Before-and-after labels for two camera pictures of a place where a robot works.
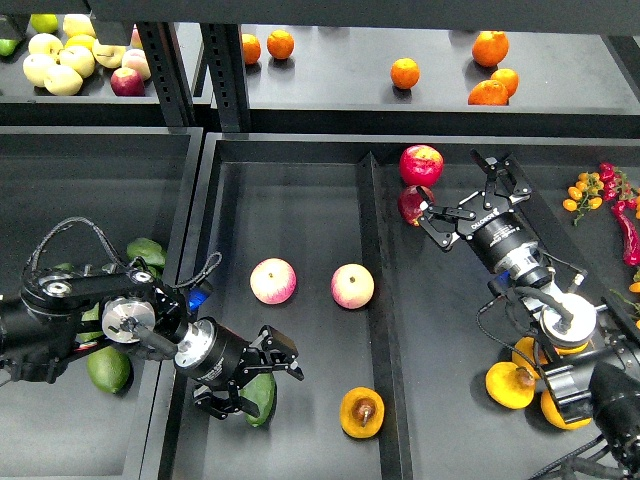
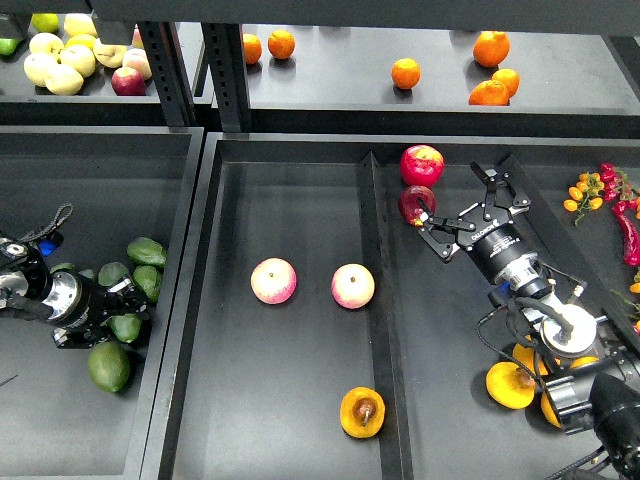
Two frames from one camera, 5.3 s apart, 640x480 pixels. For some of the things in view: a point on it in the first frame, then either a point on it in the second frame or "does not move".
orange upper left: (280, 43) does not move
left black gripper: (212, 354) -> (80, 304)
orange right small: (509, 78) does not move
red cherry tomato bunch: (617, 185) does not move
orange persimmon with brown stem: (362, 411) does not move
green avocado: (262, 389) -> (126, 327)
